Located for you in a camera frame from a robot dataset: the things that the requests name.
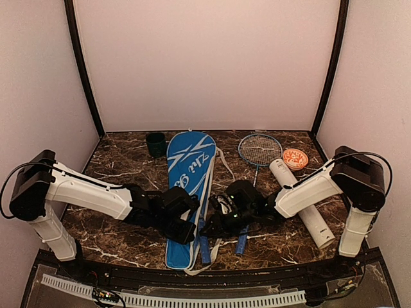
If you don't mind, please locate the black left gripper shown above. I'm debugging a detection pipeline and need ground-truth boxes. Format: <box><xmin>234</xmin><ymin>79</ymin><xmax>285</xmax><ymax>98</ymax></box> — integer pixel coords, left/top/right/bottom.
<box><xmin>153</xmin><ymin>214</ymin><xmax>197</xmax><ymax>246</ymax></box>

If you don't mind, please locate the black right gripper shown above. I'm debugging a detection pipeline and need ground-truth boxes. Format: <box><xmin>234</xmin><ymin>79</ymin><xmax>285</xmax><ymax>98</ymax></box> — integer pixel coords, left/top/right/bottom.
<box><xmin>199</xmin><ymin>206</ymin><xmax>256</xmax><ymax>239</ymax></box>

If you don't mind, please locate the blue badminton racket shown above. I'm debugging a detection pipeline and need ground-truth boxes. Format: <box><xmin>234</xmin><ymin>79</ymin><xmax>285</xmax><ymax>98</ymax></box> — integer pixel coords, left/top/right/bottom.
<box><xmin>200</xmin><ymin>236</ymin><xmax>211</xmax><ymax>265</ymax></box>
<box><xmin>235</xmin><ymin>133</ymin><xmax>283</xmax><ymax>256</ymax></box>

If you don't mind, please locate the blue racket bag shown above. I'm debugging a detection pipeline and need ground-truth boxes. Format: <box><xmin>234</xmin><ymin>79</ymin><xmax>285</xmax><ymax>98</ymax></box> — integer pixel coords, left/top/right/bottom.
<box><xmin>165</xmin><ymin>131</ymin><xmax>232</xmax><ymax>276</ymax></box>

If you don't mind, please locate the white shuttlecock tube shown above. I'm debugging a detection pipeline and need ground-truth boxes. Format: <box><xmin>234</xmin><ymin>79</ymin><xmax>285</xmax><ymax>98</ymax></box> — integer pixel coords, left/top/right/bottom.
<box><xmin>269</xmin><ymin>158</ymin><xmax>335</xmax><ymax>249</ymax></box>

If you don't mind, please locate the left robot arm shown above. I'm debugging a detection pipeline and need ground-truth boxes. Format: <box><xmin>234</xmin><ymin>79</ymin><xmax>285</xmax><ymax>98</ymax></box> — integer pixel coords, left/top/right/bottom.
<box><xmin>1</xmin><ymin>150</ymin><xmax>200</xmax><ymax>280</ymax></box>

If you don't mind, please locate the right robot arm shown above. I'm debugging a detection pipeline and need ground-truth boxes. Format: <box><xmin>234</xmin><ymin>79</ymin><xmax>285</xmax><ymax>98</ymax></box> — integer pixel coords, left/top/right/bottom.
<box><xmin>199</xmin><ymin>146</ymin><xmax>392</xmax><ymax>278</ymax></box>

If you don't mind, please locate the dark green cup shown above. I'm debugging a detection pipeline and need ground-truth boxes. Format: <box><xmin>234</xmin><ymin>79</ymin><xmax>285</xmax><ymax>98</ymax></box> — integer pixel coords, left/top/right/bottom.
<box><xmin>146</xmin><ymin>132</ymin><xmax>167</xmax><ymax>158</ymax></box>

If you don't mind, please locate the orange patterned bowl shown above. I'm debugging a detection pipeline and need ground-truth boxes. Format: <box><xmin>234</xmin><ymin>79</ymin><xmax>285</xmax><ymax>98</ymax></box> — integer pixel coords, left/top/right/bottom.
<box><xmin>283</xmin><ymin>148</ymin><xmax>309</xmax><ymax>171</ymax></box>

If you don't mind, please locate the white slotted cable duct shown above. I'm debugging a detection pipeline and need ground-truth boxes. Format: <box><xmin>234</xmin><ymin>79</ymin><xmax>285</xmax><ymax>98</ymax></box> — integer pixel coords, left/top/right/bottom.
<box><xmin>41</xmin><ymin>274</ymin><xmax>306</xmax><ymax>307</ymax></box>

